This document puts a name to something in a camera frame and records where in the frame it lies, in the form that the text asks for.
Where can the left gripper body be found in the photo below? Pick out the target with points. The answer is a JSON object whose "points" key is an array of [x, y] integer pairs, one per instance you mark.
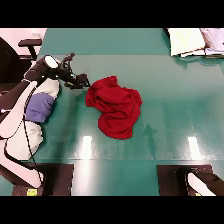
{"points": [[78, 81]]}

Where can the pale lilac garment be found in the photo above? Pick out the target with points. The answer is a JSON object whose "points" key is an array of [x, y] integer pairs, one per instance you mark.
{"points": [[214, 40]]}

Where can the white garment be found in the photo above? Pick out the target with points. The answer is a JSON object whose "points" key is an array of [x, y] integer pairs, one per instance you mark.
{"points": [[29, 141]]}

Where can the red T-shirt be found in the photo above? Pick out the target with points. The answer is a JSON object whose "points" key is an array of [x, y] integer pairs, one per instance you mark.
{"points": [[115, 106]]}

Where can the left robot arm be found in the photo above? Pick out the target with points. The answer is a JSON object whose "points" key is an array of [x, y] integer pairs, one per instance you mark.
{"points": [[35, 74]]}

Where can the purple garment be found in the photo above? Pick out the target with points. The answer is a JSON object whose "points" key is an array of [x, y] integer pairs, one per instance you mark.
{"points": [[39, 107]]}

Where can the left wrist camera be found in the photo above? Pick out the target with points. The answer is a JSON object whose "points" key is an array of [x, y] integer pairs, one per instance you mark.
{"points": [[69, 58]]}

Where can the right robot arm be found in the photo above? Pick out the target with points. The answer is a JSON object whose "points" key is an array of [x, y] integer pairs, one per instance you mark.
{"points": [[203, 183]]}

